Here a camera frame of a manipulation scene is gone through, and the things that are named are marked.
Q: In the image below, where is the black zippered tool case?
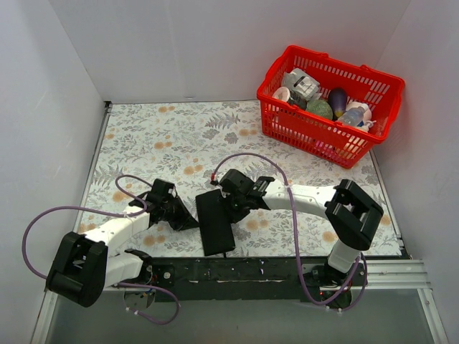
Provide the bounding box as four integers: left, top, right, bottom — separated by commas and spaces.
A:
195, 190, 235, 257

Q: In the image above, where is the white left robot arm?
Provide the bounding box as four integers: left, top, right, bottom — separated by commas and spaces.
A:
46, 179, 199, 307

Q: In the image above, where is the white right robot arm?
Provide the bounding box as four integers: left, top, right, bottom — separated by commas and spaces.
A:
214, 169, 384, 285

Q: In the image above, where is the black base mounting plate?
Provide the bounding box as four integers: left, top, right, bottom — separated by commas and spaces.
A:
141, 257, 364, 302

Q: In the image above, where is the floral patterned table mat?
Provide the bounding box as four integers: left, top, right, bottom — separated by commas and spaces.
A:
85, 100, 402, 257

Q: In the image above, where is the white pink cup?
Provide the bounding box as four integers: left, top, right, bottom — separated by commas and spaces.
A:
272, 86, 290, 103

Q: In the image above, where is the green textured ball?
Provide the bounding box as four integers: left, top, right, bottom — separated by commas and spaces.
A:
306, 99, 333, 120

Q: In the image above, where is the grey foil snack pouch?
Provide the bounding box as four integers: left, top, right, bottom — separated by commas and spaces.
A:
282, 68, 321, 101

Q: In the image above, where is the red plastic shopping basket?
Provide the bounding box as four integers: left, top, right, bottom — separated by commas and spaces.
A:
257, 45, 405, 168

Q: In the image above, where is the clear plastic bottle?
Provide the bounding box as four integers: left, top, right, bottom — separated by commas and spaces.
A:
338, 106, 366, 127

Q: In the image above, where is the purple toy eggplant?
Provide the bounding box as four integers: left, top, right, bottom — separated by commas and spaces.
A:
327, 87, 347, 120

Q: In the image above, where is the white round toy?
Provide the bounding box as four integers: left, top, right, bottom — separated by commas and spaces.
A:
346, 101, 376, 133

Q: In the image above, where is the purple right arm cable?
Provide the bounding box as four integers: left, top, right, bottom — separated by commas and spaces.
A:
209, 153, 368, 316

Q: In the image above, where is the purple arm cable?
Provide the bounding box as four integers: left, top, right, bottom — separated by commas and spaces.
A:
209, 153, 368, 316
22, 174, 181, 325

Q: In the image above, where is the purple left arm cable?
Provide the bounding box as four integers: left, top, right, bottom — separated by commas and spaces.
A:
22, 174, 181, 325

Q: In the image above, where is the aluminium frame rail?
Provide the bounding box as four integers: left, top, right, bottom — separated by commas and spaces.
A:
32, 259, 448, 343

